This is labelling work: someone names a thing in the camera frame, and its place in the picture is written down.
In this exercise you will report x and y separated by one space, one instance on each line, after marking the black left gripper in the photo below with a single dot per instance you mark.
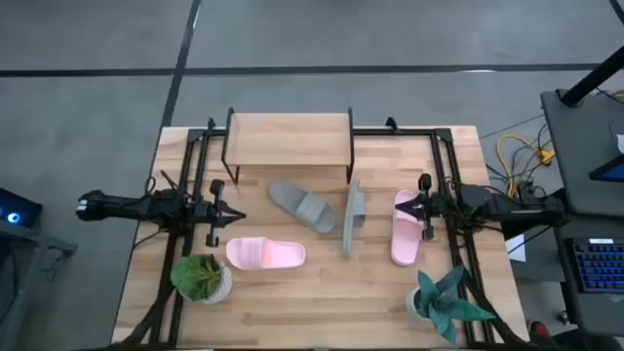
214 219

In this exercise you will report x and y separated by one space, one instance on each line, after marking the black slanted pole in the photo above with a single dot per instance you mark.
590 80

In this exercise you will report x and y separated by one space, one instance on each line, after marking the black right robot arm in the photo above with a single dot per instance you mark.
512 207

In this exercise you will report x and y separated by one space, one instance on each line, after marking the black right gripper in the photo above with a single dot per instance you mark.
427 214

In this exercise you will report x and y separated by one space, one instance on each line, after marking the white paper sheet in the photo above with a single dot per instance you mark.
518 249

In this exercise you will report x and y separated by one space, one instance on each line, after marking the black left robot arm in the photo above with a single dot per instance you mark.
122 207

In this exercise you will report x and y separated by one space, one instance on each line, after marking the wooden shelf with black frame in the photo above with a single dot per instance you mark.
287 139

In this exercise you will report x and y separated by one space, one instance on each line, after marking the pink slide sandal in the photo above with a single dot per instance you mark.
265 253
404 244

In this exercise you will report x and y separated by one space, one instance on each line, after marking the teal plant in white pot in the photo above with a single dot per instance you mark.
441 304

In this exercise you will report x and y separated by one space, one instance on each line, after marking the grey metal stand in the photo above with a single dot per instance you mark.
24 248

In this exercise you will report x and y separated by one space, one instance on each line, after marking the grey slide sandal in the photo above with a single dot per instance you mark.
352 219
302 205

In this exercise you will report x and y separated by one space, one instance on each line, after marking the green plant in patterned pot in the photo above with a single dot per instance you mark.
200 278

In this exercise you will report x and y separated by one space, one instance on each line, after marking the black computer with blue light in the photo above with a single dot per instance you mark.
17 207

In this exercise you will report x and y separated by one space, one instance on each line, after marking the grey workstation cart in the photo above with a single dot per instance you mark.
580 146

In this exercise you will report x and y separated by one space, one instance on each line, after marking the tablet with blue screen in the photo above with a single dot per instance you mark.
612 170

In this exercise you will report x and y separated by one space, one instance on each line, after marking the black aluminium table frame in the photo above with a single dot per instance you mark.
441 161

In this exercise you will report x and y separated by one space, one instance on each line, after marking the backlit computer keyboard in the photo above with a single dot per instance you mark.
602 265

